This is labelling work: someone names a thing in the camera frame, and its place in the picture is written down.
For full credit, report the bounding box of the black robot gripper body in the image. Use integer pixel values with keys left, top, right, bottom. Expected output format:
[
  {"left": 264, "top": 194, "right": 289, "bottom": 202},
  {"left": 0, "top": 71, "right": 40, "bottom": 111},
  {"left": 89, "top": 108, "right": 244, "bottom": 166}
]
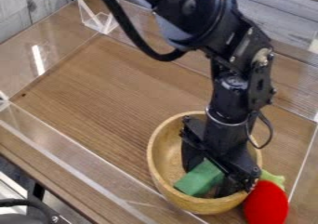
[{"left": 180, "top": 113, "right": 260, "bottom": 190}]

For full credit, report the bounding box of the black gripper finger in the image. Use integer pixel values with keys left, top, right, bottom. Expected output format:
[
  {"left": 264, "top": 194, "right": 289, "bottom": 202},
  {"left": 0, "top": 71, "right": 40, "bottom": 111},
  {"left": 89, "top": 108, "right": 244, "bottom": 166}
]
[
  {"left": 217, "top": 174, "right": 249, "bottom": 198},
  {"left": 181, "top": 141, "right": 203, "bottom": 172}
]

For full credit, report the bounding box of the green rectangular block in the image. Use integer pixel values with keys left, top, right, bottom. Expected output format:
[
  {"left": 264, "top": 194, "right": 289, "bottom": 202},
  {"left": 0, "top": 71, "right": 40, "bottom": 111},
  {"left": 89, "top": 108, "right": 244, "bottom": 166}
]
[{"left": 173, "top": 159, "right": 224, "bottom": 198}]

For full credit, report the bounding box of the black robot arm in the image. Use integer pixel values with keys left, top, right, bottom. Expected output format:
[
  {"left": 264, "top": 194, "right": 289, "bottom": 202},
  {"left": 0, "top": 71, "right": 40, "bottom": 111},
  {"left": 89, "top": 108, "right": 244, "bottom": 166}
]
[{"left": 143, "top": 0, "right": 273, "bottom": 198}]

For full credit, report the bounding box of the brown wooden bowl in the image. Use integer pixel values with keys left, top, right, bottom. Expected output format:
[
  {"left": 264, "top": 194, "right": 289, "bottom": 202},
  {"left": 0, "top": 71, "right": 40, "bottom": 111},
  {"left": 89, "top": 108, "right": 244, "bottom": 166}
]
[{"left": 147, "top": 111, "right": 261, "bottom": 215}]

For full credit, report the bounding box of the red plush strawberry toy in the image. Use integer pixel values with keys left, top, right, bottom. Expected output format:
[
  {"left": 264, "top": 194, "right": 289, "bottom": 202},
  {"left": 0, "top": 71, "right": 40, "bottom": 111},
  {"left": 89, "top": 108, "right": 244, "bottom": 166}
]
[{"left": 243, "top": 170, "right": 289, "bottom": 224}]

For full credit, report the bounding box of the clear acrylic tray wall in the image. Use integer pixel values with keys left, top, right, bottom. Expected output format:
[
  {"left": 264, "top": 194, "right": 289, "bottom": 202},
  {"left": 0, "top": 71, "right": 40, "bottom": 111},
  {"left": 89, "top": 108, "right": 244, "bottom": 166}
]
[{"left": 0, "top": 91, "right": 207, "bottom": 224}]

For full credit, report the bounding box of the clear acrylic corner bracket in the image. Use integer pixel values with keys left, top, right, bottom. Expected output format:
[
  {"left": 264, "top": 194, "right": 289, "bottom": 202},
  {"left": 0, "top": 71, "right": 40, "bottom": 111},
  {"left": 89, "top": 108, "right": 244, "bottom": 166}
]
[{"left": 77, "top": 0, "right": 118, "bottom": 35}]

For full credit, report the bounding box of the black cable on floor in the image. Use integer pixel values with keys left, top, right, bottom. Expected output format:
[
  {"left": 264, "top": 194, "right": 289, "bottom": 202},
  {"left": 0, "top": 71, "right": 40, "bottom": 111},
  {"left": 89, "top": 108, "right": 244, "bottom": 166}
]
[{"left": 0, "top": 198, "right": 60, "bottom": 224}]

